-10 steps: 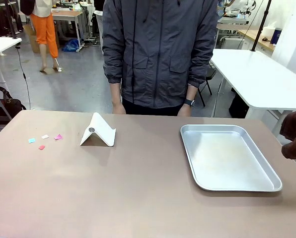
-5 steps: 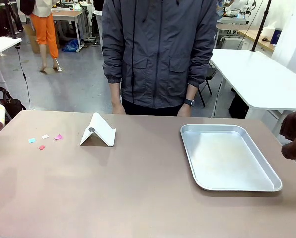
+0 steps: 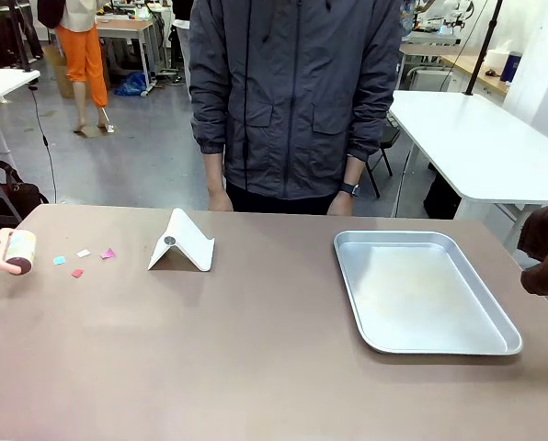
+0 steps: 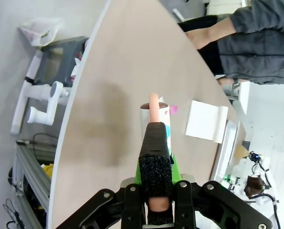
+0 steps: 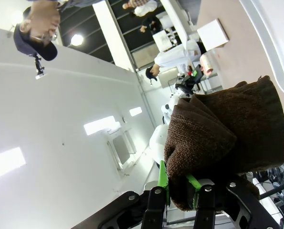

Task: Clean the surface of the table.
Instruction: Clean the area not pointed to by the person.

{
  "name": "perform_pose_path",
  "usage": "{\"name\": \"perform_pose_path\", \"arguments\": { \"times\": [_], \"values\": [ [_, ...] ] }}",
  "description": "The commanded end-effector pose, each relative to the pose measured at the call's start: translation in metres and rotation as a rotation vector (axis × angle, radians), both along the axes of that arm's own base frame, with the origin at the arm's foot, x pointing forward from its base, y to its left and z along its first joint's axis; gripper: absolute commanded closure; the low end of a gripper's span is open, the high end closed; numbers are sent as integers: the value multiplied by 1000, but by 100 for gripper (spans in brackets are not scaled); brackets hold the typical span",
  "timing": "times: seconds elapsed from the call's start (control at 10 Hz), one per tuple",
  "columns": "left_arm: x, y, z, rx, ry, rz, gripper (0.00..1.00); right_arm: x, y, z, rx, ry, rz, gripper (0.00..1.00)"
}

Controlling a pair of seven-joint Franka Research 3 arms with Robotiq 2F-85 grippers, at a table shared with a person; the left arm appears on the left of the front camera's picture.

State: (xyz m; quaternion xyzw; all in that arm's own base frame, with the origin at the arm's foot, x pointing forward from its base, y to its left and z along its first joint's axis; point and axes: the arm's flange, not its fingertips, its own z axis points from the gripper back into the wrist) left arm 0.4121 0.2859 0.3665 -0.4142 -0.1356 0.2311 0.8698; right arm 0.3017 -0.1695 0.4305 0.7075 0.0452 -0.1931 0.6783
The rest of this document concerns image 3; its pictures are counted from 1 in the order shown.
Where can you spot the person's left hand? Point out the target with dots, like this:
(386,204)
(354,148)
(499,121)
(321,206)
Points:
(339,205)

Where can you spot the person's right hand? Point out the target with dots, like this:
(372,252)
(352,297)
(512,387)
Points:
(220,201)

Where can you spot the pink lint roller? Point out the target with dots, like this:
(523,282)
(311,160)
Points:
(14,252)

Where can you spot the dark brown cloth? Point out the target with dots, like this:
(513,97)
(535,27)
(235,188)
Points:
(546,255)

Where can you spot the person's left forearm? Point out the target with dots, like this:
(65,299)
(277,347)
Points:
(354,170)

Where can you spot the person's right forearm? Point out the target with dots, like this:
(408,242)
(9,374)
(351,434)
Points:
(214,171)

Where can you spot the black wrist watch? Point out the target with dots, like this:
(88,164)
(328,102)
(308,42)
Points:
(349,188)

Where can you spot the white folding stand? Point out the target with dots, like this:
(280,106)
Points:
(182,243)

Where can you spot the black folding chair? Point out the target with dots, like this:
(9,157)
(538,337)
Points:
(384,147)

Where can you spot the silver metal tray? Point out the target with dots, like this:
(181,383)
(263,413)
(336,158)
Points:
(421,294)

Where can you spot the person in grey jacket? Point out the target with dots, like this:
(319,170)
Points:
(292,92)

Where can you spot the magenta paper scrap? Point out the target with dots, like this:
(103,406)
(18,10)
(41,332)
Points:
(108,254)

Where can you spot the white paper scrap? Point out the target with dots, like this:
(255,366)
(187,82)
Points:
(83,253)

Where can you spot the blue plastic bag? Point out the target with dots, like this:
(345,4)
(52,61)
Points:
(130,85)

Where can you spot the large white table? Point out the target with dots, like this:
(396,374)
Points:
(481,147)

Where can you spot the red paper scrap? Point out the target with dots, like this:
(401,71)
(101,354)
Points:
(77,273)

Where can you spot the light blue paper scrap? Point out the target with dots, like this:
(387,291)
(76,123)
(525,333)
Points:
(60,260)

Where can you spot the wooden top grey desk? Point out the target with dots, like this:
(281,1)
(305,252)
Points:
(129,41)

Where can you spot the long wooden workbench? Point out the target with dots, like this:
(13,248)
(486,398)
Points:
(474,71)

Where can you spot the person in orange trousers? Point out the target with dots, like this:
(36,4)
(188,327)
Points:
(83,55)

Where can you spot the brown cardboard box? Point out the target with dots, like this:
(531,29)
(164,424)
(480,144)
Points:
(61,75)

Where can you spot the black tripod pole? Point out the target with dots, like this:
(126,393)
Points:
(485,43)

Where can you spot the blue white canister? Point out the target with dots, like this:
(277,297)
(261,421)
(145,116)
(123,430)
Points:
(513,67)

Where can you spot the small white table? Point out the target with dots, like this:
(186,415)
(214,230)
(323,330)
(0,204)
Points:
(0,89)

